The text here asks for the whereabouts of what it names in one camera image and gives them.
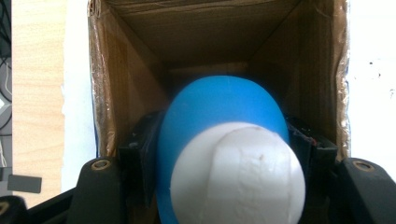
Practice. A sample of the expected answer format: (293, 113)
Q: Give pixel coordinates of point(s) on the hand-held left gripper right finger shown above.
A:
(314, 155)

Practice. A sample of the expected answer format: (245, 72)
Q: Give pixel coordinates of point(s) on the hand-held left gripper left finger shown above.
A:
(140, 155)

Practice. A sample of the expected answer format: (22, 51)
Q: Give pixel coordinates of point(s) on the blue bottle with white cap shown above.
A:
(218, 130)

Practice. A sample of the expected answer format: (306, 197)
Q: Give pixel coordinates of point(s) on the blue cardboard box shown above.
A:
(218, 40)

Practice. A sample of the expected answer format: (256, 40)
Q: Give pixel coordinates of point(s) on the white table mat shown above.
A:
(77, 109)

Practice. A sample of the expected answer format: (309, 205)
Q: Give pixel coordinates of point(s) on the grey table edge clip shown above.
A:
(24, 183)

